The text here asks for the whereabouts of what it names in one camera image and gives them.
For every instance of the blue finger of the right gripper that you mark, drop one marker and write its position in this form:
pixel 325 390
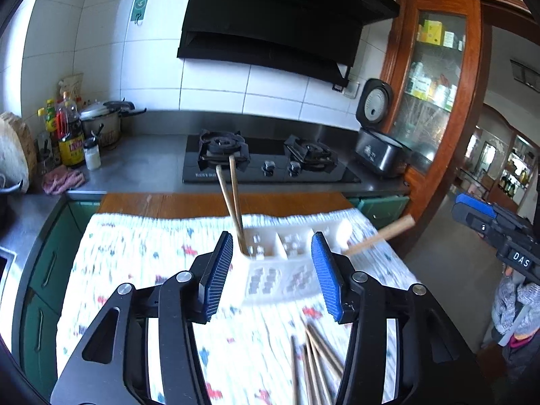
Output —
pixel 473 213

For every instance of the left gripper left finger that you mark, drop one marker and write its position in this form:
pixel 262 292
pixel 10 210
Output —
pixel 212 270

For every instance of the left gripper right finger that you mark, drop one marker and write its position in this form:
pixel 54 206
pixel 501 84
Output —
pixel 331 271

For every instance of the dark wooden chopstick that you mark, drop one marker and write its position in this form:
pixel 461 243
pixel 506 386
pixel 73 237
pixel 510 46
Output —
pixel 310 387
pixel 320 378
pixel 235 191
pixel 294 370
pixel 229 202

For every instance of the light wooden chopstick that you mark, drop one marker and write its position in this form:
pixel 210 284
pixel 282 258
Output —
pixel 387 233

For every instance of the white utensil holder caddy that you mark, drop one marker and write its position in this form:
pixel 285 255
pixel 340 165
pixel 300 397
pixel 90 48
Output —
pixel 277 266

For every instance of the printed white cotton cloth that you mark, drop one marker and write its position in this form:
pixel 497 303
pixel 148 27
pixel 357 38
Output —
pixel 244 351

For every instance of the black gas stove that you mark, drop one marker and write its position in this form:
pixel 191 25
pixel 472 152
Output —
pixel 262 160

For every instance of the wooden glass cabinet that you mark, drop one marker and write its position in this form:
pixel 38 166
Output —
pixel 435 60

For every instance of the black rice cooker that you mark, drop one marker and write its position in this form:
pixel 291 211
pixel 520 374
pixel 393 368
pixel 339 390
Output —
pixel 379 152

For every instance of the white small jar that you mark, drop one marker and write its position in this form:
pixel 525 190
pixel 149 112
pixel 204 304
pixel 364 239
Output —
pixel 92 154

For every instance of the pink rag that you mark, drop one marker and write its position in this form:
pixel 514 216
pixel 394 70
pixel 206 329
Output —
pixel 62 179

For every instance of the steel pressure cooker pot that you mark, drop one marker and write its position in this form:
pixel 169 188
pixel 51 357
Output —
pixel 104 120

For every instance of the soy sauce bottle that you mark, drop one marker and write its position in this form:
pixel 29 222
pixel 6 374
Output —
pixel 71 135

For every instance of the round wooden cutting board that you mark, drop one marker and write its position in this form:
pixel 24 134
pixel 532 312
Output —
pixel 18 152

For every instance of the yellow oil bottle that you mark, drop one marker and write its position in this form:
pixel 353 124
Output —
pixel 48 115

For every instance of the black range hood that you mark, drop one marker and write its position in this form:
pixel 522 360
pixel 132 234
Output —
pixel 315 38

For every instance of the white wall socket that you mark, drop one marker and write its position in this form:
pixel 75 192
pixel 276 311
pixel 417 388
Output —
pixel 351 90

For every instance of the green wall hook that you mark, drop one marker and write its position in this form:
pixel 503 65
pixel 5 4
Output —
pixel 138 10

